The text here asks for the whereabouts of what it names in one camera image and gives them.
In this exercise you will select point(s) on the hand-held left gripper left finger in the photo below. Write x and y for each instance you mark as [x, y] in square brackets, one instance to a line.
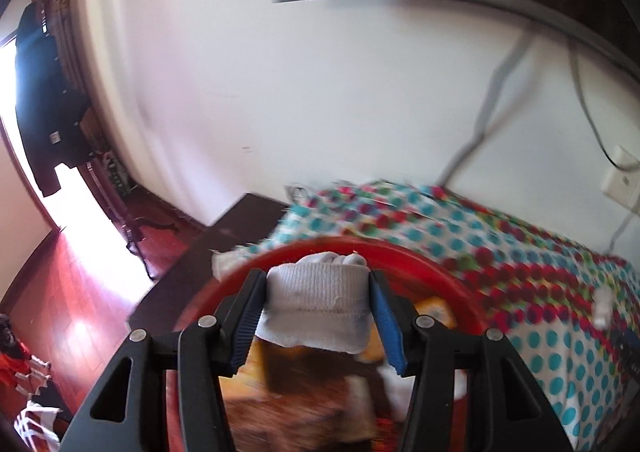
[247, 327]

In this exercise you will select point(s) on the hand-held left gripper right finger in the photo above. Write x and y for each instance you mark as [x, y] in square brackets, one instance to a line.
[392, 327]

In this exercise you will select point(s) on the red plastic basin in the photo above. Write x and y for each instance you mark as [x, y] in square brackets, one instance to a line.
[400, 262]

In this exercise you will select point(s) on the white sock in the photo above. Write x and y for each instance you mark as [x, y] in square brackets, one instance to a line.
[315, 297]

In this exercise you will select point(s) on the white crumpled wrapper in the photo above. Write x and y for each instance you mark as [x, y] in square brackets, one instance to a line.
[225, 262]

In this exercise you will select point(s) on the dark wooden cabinet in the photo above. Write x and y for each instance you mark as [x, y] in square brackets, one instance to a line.
[210, 252]

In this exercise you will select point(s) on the brown patterned box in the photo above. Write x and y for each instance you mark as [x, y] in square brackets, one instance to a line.
[300, 412]

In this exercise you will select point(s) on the polka-dot printed cloth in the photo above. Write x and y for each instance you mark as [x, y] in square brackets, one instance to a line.
[500, 252]

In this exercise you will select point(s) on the wooden coat rack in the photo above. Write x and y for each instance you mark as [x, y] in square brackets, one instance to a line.
[107, 197]

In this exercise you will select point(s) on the small white bottle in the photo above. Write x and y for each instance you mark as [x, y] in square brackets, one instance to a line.
[602, 309]

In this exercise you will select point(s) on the red garment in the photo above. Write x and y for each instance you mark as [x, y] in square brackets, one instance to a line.
[12, 367]

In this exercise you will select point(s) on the dark hanging jacket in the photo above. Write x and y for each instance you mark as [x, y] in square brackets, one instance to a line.
[50, 106]

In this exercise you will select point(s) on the white coaxial wall outlet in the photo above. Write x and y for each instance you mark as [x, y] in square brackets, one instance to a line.
[622, 176]

